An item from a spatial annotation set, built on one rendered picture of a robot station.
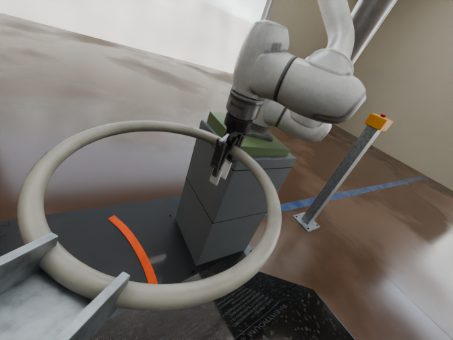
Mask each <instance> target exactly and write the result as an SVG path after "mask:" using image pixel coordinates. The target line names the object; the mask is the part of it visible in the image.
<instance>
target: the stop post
mask: <svg viewBox="0 0 453 340"><path fill-rule="evenodd" d="M392 123H393V121H392V120H390V119H387V118H385V117H383V116H381V115H378V114H375V113H371V114H370V115H369V117H368V118H367V119H366V121H365V124H367V126H366V127H365V129H364V130H363V132H362V133H361V135H360V136H359V137H358V139H357V140H356V142H355V143H354V144H353V146H352V147H351V149H350V150H349V151H348V153H347V154H346V156H345V157H344V158H343V160H342V162H341V163H340V164H339V166H338V167H337V169H336V170H335V172H334V173H333V174H332V176H331V177H330V179H329V180H328V182H327V183H326V184H325V186H324V187H323V189H322V190H321V192H320V193H319V194H318V196H317V197H316V199H315V200H314V201H313V203H312V204H311V206H310V207H309V208H308V210H307V212H302V213H299V214H297V215H293V217H294V218H295V219H296V220H297V221H298V222H299V223H300V224H301V226H302V227H303V228H304V229H305V230H306V231H307V232H309V231H312V230H314V229H317V228H319V227H320V226H319V225H318V224H317V223H316V222H315V221H314V220H315V219H316V217H317V216H318V215H319V214H320V212H321V211H322V209H323V208H324V207H325V205H326V204H327V203H328V201H329V200H330V199H331V197H332V196H333V195H334V193H335V192H336V191H337V189H338V188H339V187H340V185H341V184H342V183H343V181H344V180H345V179H346V177H347V176H348V175H349V173H350V172H351V171H352V170H353V168H354V167H355V165H356V164H357V163H358V162H359V160H360V159H361V157H362V156H363V155H364V154H365V152H366V151H367V149H368V148H369V147H370V146H371V144H372V143H373V141H374V140H375V139H376V138H377V136H378V135H379V134H380V132H381V131H386V130H387V129H388V128H389V127H390V125H391V124H392Z"/></svg>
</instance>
